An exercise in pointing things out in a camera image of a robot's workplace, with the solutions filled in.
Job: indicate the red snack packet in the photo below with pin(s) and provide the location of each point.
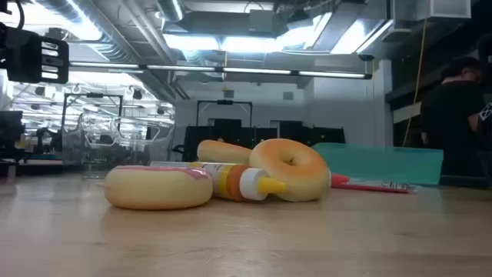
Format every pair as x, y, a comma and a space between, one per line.
369, 185

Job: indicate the person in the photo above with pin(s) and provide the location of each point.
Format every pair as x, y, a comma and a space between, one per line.
449, 111

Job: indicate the teal plastic tray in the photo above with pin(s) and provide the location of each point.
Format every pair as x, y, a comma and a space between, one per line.
384, 163

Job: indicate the long ceiling light bar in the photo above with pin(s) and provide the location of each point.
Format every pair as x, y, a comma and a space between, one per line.
253, 71

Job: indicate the white ceiling air unit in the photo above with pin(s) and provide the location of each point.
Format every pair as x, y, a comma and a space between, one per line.
430, 7

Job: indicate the pink frosted toy donut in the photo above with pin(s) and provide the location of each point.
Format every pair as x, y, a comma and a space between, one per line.
153, 190

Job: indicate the clear plastic container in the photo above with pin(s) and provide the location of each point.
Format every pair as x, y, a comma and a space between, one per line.
96, 127

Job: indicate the plain toy donut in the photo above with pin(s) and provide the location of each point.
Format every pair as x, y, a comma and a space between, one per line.
307, 181

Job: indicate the row of black cabinets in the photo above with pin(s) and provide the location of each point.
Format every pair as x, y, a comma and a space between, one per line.
326, 136

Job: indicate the black metal gantry frame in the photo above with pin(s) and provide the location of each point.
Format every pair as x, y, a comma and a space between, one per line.
92, 95
225, 102

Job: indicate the yellow food colour bottle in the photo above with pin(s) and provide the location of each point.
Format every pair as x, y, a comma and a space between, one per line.
234, 182

